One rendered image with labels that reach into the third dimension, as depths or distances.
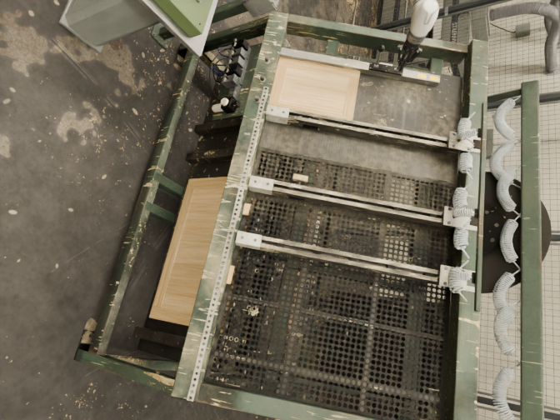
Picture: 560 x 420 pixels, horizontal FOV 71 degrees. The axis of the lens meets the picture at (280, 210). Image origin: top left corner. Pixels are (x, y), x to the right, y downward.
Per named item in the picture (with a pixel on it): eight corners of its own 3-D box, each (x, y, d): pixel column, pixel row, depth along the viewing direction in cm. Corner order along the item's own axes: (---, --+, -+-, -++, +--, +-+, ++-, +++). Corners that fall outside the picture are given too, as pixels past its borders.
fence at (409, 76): (281, 52, 238) (281, 47, 234) (437, 79, 234) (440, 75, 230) (279, 58, 236) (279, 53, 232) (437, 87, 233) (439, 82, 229)
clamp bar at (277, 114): (268, 108, 225) (267, 82, 202) (475, 146, 221) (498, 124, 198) (264, 123, 222) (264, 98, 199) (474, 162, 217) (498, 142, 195)
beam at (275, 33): (270, 22, 252) (270, 9, 241) (288, 26, 251) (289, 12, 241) (175, 393, 183) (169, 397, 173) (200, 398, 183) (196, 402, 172)
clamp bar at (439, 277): (239, 230, 202) (235, 217, 179) (469, 275, 198) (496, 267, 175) (235, 249, 199) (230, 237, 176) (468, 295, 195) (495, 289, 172)
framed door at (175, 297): (191, 180, 261) (188, 178, 259) (258, 176, 231) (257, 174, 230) (151, 317, 233) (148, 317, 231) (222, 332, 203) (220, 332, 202)
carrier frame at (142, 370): (180, 43, 286) (275, 12, 242) (276, 139, 395) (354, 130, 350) (72, 359, 218) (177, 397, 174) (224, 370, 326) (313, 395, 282)
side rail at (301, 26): (288, 27, 251) (289, 13, 241) (460, 57, 247) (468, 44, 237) (287, 34, 249) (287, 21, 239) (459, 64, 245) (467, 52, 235)
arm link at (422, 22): (429, 39, 190) (430, 18, 194) (442, 14, 175) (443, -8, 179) (407, 37, 190) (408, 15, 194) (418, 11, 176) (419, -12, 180)
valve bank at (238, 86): (217, 35, 235) (249, 25, 222) (231, 52, 246) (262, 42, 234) (195, 106, 220) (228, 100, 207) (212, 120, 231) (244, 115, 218)
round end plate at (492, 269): (412, 172, 275) (550, 164, 232) (413, 175, 279) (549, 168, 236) (401, 284, 250) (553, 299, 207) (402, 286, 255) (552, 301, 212)
